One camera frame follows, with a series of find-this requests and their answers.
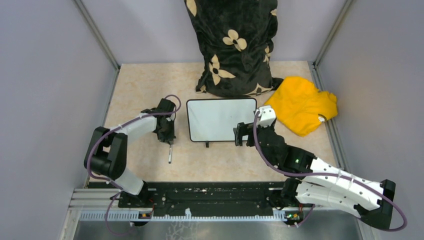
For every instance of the right aluminium frame post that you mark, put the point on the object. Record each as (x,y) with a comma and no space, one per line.
(333,31)

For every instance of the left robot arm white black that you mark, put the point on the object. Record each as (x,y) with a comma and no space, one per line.
(106,156)

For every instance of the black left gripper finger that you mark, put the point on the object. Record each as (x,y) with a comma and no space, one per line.
(171,137)
(164,137)

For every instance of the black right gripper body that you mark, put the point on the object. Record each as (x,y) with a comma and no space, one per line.
(271,126)

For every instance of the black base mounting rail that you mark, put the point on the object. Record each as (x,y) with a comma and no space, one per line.
(208,202)

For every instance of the blue capped whiteboard marker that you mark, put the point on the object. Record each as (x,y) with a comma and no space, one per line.
(170,154)

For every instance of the small whiteboard black frame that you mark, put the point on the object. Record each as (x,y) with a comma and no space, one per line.
(214,120)

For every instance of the aluminium frame post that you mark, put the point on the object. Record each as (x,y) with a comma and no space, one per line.
(333,31)
(95,31)

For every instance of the black floral plush blanket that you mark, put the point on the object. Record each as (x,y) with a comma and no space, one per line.
(235,38)

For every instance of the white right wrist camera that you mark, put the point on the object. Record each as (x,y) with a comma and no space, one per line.
(265,116)

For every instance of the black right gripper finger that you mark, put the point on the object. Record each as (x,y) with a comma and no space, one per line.
(240,130)
(239,139)

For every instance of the yellow folded garment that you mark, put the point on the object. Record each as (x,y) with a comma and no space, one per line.
(302,107)

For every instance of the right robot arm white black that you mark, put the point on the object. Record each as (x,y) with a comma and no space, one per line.
(313,181)

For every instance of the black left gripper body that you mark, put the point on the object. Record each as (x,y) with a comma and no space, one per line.
(169,126)

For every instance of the left aluminium frame post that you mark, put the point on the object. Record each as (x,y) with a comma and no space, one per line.
(95,31)

